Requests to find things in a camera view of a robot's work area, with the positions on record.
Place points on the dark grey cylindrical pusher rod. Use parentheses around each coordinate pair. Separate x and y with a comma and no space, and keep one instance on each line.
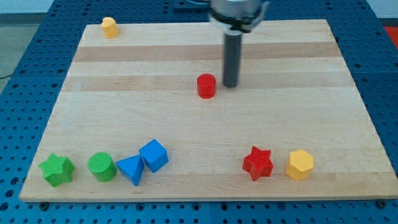
(232,59)

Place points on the red cylinder block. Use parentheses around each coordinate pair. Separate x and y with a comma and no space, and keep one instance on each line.
(206,86)

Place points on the light wooden board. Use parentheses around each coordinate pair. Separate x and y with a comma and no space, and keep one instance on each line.
(295,92)

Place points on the yellow heart block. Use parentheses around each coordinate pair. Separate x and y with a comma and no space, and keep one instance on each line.
(109,27)

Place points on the red star block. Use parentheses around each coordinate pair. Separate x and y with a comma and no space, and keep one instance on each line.
(258,163)

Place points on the blue cube block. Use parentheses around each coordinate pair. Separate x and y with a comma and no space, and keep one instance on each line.
(154,155)

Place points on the yellow hexagon block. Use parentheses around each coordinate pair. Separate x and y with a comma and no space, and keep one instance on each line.
(299,165)

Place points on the blue triangle block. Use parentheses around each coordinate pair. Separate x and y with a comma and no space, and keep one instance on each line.
(132,168)

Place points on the green cylinder block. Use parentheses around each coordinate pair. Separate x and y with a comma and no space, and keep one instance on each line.
(102,166)

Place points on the blue perforated metal base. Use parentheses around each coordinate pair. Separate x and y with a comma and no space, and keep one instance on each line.
(29,96)

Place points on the green star block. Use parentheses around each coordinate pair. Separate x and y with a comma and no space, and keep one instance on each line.
(57,169)

